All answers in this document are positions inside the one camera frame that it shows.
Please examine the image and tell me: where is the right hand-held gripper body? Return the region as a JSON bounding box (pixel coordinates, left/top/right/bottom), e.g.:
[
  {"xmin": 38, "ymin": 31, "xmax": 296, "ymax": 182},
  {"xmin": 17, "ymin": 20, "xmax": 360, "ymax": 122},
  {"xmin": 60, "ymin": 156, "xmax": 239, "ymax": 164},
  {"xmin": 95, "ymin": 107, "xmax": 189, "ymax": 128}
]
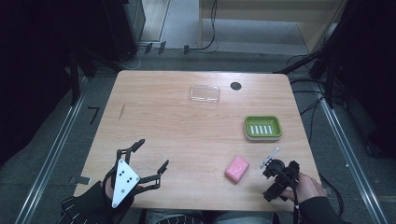
[{"xmin": 260, "ymin": 147, "xmax": 301, "ymax": 203}]

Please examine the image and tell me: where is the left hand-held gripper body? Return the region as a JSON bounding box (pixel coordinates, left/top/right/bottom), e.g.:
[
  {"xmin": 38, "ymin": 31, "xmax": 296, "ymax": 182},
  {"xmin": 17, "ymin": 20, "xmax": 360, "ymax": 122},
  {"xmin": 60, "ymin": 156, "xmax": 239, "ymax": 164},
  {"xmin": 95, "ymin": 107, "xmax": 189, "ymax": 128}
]
[{"xmin": 102, "ymin": 157, "xmax": 143, "ymax": 209}]

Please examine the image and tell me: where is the pink soap bar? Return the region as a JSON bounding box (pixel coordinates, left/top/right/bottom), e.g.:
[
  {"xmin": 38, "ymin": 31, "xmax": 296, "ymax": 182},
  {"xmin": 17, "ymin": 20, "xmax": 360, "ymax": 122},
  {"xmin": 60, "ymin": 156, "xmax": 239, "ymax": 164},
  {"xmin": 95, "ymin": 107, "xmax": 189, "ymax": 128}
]
[{"xmin": 224, "ymin": 155, "xmax": 250, "ymax": 185}]

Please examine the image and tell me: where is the green soap dish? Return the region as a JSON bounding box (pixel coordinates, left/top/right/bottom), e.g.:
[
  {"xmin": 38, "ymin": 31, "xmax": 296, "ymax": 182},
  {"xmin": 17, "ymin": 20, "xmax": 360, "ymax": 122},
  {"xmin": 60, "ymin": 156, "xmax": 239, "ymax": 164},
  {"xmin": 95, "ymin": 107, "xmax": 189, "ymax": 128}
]
[{"xmin": 243, "ymin": 115, "xmax": 283, "ymax": 143}]

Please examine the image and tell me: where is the person's left hand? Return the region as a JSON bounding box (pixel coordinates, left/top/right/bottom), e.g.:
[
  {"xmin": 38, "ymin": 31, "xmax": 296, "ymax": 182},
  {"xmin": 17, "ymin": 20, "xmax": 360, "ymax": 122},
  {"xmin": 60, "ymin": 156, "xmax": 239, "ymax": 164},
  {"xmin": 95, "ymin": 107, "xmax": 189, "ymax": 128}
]
[{"xmin": 104, "ymin": 177, "xmax": 115, "ymax": 201}]

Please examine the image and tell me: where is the person's right hand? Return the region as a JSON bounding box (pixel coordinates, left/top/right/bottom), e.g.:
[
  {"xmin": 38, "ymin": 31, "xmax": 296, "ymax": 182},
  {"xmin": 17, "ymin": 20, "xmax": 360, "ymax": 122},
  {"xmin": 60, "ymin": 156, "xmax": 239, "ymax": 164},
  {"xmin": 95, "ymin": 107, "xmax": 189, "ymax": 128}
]
[{"xmin": 281, "ymin": 172, "xmax": 329, "ymax": 205}]

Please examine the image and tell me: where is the grey tape piece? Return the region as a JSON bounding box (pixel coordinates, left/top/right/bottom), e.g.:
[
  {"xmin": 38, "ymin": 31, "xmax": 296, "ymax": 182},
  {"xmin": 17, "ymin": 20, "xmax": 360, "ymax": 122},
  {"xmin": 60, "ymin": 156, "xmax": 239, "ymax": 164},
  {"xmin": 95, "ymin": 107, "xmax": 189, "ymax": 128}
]
[{"xmin": 68, "ymin": 175, "xmax": 92, "ymax": 186}]

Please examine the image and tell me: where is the black floor tape mark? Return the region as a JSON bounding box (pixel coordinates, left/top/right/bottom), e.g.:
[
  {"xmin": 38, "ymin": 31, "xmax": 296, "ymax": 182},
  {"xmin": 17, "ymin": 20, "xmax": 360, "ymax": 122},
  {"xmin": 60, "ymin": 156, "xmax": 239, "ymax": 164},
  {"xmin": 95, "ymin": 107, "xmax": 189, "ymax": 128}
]
[{"xmin": 87, "ymin": 105, "xmax": 101, "ymax": 126}]

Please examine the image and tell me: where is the clear plastic lid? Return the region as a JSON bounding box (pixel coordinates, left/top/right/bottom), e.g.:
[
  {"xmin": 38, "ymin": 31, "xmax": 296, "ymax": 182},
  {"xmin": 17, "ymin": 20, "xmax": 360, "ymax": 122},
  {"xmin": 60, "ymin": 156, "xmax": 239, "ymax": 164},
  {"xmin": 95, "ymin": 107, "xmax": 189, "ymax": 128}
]
[{"xmin": 190, "ymin": 83, "xmax": 221, "ymax": 105}]

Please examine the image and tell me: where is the black metal stand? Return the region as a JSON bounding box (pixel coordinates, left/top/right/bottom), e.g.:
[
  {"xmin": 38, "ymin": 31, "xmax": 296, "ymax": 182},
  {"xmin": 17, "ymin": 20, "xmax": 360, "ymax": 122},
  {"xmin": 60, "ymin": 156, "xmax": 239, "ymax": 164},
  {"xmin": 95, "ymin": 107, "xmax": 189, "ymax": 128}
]
[
  {"xmin": 273, "ymin": 0, "xmax": 359, "ymax": 109},
  {"xmin": 65, "ymin": 46, "xmax": 125, "ymax": 106}
]

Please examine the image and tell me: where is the black cabinet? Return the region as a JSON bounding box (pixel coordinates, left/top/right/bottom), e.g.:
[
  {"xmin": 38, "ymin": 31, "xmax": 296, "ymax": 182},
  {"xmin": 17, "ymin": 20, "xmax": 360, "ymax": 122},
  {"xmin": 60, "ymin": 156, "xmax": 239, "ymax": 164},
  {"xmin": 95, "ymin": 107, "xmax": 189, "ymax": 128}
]
[{"xmin": 102, "ymin": 0, "xmax": 147, "ymax": 63}]

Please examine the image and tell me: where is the dark curtain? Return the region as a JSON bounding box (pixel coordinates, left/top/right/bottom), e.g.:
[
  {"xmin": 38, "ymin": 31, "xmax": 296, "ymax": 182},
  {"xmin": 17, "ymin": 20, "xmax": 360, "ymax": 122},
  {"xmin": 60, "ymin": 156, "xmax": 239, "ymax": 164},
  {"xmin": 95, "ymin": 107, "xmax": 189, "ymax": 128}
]
[
  {"xmin": 0, "ymin": 0, "xmax": 108, "ymax": 166},
  {"xmin": 330, "ymin": 0, "xmax": 396, "ymax": 157}
]

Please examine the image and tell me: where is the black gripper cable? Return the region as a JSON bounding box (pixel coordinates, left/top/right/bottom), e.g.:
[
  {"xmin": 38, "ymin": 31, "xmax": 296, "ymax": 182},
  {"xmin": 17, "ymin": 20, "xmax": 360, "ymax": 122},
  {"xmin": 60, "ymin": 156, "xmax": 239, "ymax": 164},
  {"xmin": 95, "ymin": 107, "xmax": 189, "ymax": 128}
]
[{"xmin": 274, "ymin": 169, "xmax": 302, "ymax": 224}]

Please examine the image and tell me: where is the black floor cable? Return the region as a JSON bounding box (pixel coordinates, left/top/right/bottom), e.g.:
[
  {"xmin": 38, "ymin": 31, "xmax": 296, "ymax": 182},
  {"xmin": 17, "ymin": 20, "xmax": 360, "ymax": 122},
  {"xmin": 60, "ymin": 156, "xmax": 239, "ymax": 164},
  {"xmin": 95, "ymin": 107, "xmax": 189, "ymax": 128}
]
[
  {"xmin": 318, "ymin": 172, "xmax": 346, "ymax": 217},
  {"xmin": 288, "ymin": 54, "xmax": 327, "ymax": 145}
]

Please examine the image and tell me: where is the metal floor rail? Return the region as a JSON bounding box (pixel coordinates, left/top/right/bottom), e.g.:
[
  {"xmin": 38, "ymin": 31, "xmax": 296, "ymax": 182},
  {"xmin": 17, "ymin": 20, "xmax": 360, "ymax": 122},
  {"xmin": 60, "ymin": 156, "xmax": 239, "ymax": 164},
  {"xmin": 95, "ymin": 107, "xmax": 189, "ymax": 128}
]
[
  {"xmin": 13, "ymin": 77, "xmax": 90, "ymax": 224},
  {"xmin": 318, "ymin": 97, "xmax": 389, "ymax": 224}
]

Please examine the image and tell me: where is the white floor cable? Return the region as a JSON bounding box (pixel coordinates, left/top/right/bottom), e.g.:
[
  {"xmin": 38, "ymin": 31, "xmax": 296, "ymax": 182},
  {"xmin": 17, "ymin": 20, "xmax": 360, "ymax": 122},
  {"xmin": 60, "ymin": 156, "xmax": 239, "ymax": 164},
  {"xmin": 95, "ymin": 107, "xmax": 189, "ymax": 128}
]
[{"xmin": 122, "ymin": 46, "xmax": 148, "ymax": 71}]

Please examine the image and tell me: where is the black hanging cable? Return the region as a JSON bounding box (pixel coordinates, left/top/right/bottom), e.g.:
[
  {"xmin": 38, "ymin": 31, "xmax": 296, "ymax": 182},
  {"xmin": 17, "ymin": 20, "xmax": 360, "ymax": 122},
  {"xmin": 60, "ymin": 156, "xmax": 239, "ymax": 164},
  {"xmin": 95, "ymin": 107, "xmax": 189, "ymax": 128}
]
[{"xmin": 189, "ymin": 0, "xmax": 219, "ymax": 52}]

